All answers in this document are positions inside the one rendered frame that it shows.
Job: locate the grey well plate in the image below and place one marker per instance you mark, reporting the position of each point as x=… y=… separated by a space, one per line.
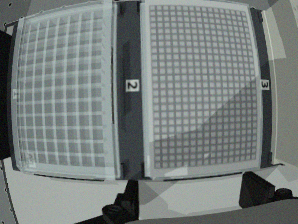
x=202 y=89

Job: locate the dark grey plate carrier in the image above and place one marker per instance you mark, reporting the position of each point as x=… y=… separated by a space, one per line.
x=129 y=92

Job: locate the white deep-well block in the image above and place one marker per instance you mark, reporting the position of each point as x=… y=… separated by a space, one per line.
x=280 y=24

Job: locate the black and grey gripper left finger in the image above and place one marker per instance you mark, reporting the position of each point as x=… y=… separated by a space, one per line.
x=117 y=214

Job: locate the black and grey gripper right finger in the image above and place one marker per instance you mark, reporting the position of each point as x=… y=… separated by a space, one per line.
x=257 y=191

